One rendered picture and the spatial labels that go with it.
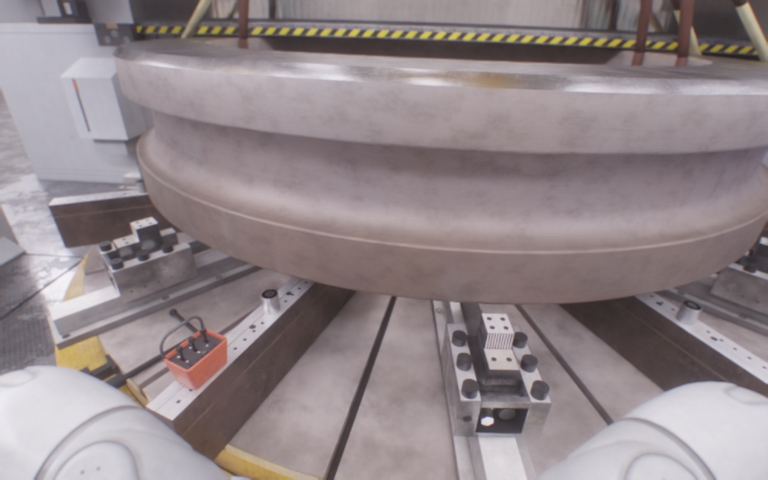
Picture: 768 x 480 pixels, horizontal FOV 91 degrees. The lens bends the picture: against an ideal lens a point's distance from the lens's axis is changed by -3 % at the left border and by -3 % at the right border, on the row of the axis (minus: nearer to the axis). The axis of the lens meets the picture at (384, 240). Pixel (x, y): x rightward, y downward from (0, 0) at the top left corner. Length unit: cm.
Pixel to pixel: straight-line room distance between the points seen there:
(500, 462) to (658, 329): 113
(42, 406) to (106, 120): 510
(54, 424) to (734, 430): 68
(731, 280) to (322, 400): 256
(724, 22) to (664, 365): 391
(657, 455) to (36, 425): 58
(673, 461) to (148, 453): 46
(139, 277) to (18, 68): 436
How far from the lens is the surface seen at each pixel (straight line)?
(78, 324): 283
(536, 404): 169
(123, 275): 264
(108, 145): 577
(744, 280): 321
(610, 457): 45
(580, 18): 489
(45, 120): 661
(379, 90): 143
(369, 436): 193
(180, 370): 164
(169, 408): 169
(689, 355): 239
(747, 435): 57
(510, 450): 179
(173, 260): 268
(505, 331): 168
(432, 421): 199
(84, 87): 559
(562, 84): 150
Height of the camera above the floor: 190
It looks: 29 degrees down
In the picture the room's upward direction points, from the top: 2 degrees clockwise
